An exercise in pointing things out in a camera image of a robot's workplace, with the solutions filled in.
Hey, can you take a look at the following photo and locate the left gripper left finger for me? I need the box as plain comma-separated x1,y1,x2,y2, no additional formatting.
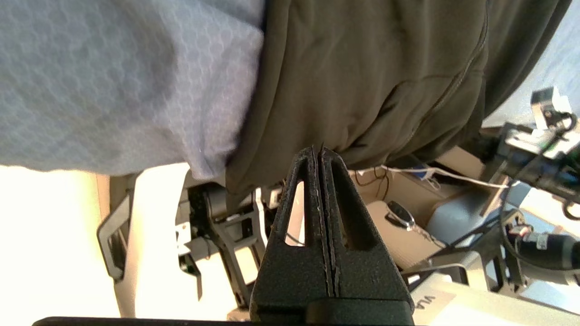
250,146,335,323

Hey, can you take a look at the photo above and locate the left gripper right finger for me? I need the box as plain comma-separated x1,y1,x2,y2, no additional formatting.
318,144,414,304

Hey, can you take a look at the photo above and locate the black hoodie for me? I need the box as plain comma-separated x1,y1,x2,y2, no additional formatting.
224,0,572,214

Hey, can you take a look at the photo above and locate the small black oval device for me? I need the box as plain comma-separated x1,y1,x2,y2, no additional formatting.
385,201,416,230

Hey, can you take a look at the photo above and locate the brown cardboard box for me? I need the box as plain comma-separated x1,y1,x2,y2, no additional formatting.
351,146,486,272

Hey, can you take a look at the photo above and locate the white labelled robot panel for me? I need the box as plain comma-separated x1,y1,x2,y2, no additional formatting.
409,272,580,326

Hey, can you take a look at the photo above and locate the blue bed cover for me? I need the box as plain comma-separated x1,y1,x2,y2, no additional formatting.
0,0,580,182

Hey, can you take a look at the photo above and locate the thin white cable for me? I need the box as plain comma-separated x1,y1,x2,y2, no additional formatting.
353,165,512,189

